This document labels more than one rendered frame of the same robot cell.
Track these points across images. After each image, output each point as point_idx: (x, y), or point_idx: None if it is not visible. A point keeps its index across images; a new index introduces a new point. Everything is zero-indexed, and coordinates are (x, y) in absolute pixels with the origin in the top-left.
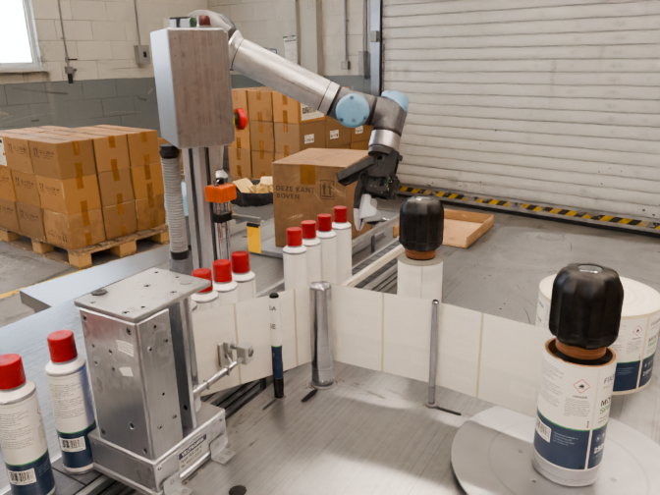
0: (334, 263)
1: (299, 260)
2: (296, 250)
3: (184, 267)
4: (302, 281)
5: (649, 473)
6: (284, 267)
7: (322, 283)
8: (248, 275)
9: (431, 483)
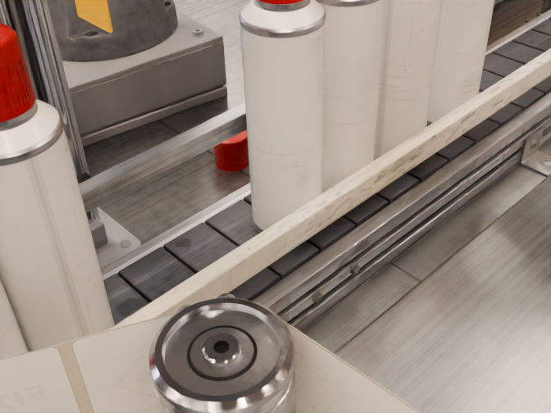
0: (426, 61)
1: (287, 59)
2: (278, 23)
3: (52, 15)
4: (300, 127)
5: None
6: (243, 73)
7: (248, 323)
8: (16, 136)
9: None
